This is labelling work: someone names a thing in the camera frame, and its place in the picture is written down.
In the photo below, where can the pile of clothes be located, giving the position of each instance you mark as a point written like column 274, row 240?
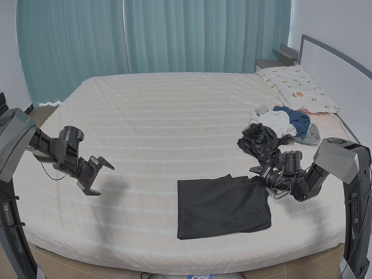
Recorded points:
column 267, row 138

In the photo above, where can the bed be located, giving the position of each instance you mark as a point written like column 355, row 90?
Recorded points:
column 159, row 121

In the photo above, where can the black chest of drawers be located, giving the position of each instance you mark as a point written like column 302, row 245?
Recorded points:
column 2, row 100

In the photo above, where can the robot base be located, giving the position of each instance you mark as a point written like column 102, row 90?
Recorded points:
column 197, row 277

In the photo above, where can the blue-green curtain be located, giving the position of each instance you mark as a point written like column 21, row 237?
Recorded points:
column 209, row 25
column 72, row 39

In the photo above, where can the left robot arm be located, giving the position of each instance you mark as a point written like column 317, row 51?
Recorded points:
column 17, row 147

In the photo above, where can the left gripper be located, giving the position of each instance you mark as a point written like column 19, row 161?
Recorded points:
column 85, row 170

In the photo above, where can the black long-sleeved top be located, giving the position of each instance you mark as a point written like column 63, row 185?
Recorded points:
column 218, row 208

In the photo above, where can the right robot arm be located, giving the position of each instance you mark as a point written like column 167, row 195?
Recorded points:
column 334, row 167

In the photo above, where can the grey bedside table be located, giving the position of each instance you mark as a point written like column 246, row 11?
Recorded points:
column 266, row 62

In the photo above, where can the white printed pillow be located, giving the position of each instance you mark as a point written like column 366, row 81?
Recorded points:
column 299, row 87

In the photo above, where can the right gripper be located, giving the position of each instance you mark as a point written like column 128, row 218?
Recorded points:
column 270, row 174

